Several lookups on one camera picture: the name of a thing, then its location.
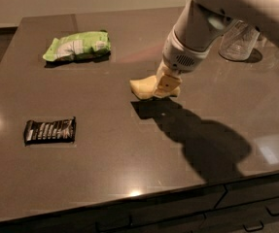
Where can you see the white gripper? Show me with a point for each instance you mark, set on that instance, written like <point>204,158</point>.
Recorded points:
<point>179,57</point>

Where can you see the yellow sponge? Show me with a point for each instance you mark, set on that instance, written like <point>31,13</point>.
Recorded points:
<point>143,89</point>

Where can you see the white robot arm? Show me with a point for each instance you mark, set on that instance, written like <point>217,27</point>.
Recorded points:
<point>200,23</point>

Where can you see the green rice chip bag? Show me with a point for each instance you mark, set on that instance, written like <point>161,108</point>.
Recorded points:
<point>79,46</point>

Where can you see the clear plastic cup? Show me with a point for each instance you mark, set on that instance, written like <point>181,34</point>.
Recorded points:
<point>238,43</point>

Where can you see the black snack bar wrapper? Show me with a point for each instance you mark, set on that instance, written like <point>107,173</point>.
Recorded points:
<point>49,132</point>

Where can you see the dark drawer front middle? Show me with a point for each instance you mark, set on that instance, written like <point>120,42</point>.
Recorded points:
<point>182,205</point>

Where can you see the dark drawer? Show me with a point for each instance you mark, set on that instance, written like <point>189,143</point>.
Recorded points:
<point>182,205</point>
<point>245,202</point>

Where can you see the dark drawer front right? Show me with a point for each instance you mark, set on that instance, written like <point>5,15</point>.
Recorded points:
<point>245,202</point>

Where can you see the black drawer handle left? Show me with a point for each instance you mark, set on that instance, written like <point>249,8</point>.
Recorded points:
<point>110,224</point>

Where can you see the black drawer handle lower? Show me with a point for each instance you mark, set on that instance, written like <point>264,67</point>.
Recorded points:
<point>253,227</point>

